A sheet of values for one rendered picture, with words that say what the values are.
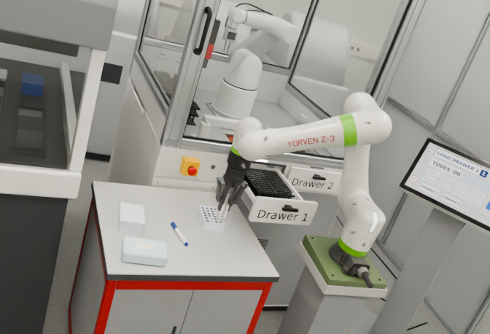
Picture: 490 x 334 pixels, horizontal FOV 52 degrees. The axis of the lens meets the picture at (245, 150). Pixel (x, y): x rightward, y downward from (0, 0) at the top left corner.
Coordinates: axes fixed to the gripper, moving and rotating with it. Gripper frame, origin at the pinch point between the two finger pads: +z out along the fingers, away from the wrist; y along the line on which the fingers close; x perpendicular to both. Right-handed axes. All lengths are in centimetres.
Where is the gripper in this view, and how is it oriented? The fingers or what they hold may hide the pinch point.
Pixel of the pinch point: (222, 210)
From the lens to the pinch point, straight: 200.2
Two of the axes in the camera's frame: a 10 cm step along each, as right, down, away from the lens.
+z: -2.9, 8.9, 3.6
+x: -2.7, -4.4, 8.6
